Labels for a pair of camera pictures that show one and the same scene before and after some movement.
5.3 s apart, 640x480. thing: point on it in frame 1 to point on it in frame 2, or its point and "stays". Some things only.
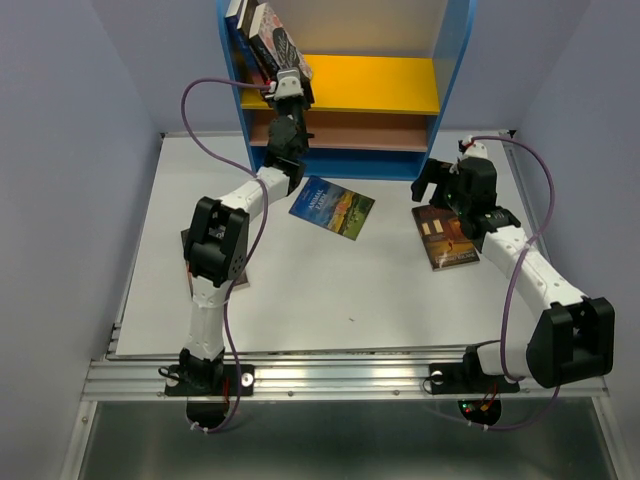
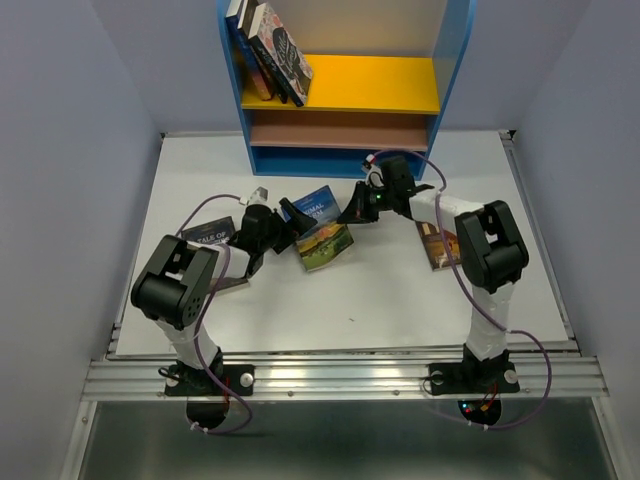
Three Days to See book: (246, 28) to (282, 55)
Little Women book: (273, 42) stays
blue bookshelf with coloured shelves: (386, 74) stays
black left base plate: (175, 385) stays
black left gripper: (305, 99) to (296, 226)
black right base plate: (466, 377) stays
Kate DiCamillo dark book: (447, 245) stays
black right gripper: (435, 172) to (355, 211)
